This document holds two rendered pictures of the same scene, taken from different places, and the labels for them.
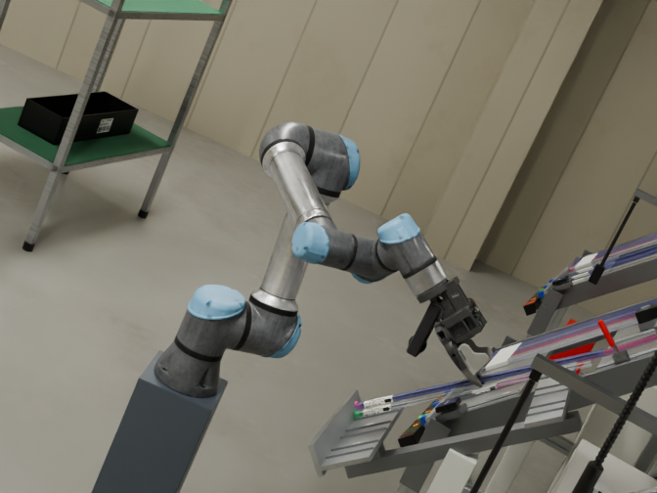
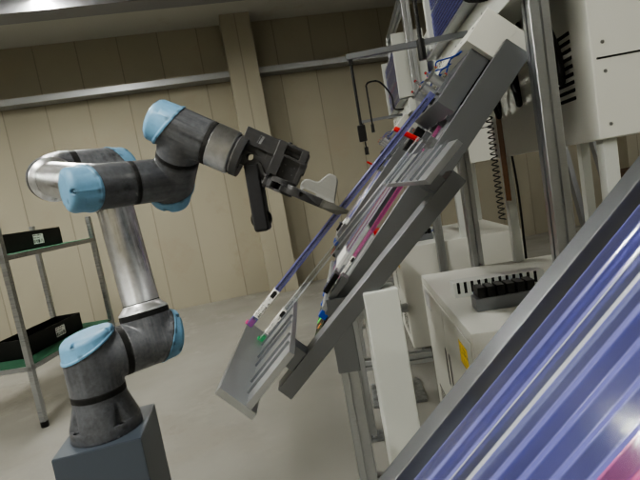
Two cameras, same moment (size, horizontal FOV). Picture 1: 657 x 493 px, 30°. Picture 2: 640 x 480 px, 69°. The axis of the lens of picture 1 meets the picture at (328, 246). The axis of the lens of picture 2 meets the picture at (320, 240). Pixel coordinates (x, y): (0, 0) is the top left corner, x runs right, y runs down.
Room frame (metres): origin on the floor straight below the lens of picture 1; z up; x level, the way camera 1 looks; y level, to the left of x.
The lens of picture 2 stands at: (1.46, -0.19, 1.00)
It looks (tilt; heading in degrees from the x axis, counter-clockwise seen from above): 6 degrees down; 350
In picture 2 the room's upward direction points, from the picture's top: 10 degrees counter-clockwise
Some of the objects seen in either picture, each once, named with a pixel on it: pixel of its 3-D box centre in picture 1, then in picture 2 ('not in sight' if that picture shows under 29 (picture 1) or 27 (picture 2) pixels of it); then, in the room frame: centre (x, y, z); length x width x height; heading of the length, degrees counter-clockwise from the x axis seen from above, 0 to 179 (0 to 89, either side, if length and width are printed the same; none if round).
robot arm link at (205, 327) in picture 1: (214, 318); (94, 358); (2.57, 0.17, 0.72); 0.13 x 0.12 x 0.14; 120
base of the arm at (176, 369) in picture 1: (193, 361); (102, 408); (2.57, 0.17, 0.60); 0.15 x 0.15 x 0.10
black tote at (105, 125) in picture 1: (80, 116); (43, 334); (4.63, 1.10, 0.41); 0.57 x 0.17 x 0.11; 166
